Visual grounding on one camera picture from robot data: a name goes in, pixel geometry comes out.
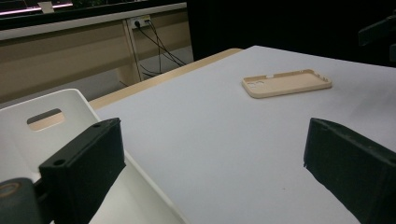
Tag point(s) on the black curtain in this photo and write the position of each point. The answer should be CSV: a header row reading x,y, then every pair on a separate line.
x,y
280,25

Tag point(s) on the white plastic bin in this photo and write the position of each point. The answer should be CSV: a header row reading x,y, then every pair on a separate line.
x,y
18,143

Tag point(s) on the black metal stand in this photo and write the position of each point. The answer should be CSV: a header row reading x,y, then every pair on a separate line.
x,y
376,31

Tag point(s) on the beige phone case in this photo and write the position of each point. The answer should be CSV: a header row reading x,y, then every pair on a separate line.
x,y
286,85

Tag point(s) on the pink light strip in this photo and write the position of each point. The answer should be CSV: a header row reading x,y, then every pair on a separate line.
x,y
18,11

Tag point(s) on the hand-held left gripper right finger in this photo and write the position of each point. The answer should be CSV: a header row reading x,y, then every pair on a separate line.
x,y
355,168

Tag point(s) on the white power socket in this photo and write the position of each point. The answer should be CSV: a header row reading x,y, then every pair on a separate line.
x,y
141,21

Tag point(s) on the beige wooden desk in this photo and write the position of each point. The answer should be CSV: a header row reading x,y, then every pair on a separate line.
x,y
62,62

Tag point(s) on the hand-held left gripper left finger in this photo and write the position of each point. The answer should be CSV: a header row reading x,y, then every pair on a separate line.
x,y
81,171

